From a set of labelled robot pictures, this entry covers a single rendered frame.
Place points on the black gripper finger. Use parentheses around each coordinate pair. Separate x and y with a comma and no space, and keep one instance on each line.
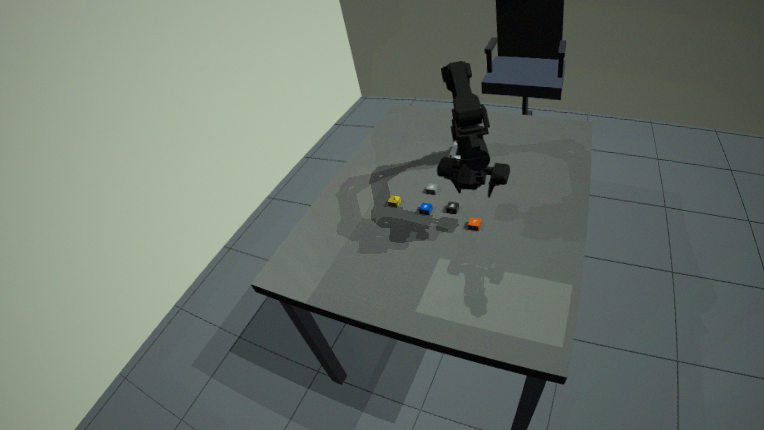
(454,180)
(491,187)

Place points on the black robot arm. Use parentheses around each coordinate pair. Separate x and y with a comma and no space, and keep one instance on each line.
(467,114)

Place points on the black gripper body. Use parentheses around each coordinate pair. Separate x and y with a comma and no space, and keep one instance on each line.
(499,173)

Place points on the blue block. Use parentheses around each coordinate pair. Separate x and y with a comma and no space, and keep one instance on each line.
(425,209)

